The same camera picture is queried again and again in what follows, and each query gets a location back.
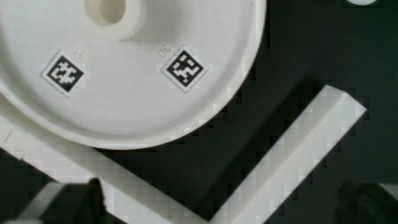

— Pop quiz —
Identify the white cylindrical table leg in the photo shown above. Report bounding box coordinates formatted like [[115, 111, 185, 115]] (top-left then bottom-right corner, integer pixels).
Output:
[[346, 0, 376, 6]]

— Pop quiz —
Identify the white right fence bar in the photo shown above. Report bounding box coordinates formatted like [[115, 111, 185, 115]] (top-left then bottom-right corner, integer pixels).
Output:
[[209, 85, 366, 224]]

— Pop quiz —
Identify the white fence bar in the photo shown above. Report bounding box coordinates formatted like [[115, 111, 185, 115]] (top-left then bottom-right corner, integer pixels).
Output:
[[0, 116, 206, 224], [209, 85, 366, 224]]

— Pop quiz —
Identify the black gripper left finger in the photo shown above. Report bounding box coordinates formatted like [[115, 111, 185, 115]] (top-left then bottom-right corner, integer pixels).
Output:
[[12, 177, 108, 224]]

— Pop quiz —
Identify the white front fence bar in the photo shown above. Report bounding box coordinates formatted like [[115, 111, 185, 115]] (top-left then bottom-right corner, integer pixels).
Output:
[[0, 116, 206, 224]]

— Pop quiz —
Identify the white round table top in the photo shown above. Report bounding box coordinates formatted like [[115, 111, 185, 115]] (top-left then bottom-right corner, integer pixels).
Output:
[[0, 0, 266, 150]]

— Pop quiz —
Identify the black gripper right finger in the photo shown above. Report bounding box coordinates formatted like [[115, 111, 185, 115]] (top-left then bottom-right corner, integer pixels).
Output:
[[337, 181, 398, 224]]

